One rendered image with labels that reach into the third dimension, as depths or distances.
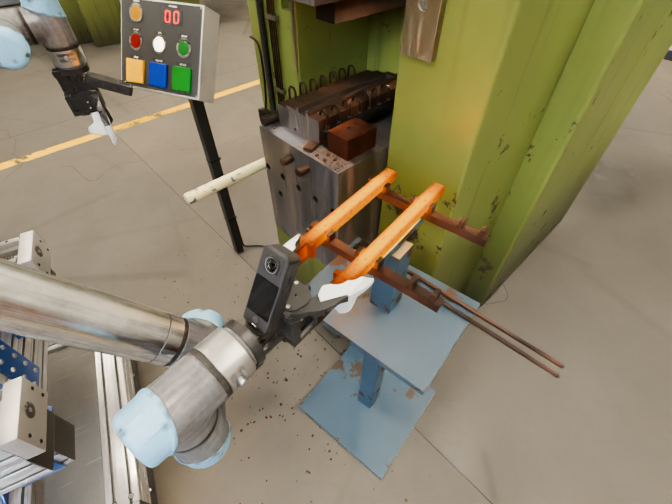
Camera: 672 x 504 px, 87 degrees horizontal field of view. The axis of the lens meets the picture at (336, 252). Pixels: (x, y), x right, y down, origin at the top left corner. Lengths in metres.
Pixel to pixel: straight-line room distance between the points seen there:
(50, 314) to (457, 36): 0.86
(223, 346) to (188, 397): 0.06
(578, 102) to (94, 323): 1.27
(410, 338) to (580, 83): 0.87
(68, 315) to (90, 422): 1.06
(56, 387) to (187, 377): 1.27
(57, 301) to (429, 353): 0.71
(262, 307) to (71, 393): 1.26
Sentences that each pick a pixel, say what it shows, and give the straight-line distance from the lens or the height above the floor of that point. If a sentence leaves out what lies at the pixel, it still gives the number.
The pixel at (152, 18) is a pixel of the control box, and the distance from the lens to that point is 1.53.
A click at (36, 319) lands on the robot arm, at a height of 1.14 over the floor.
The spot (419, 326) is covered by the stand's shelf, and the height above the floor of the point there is 0.71.
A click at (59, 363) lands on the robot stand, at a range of 1.75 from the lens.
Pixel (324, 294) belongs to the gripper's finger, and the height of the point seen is 1.08.
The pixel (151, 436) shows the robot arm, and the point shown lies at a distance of 0.45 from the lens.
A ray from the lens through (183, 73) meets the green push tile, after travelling 1.41.
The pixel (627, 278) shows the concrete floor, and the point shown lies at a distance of 2.46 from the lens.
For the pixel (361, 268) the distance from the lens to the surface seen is 0.65.
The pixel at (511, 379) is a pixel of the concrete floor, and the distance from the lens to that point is 1.77.
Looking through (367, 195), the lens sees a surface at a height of 0.98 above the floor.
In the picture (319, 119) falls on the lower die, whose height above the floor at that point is 0.99.
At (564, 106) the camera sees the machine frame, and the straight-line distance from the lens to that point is 1.33.
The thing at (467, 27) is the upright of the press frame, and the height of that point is 1.26.
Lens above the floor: 1.48
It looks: 47 degrees down
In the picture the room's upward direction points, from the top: straight up
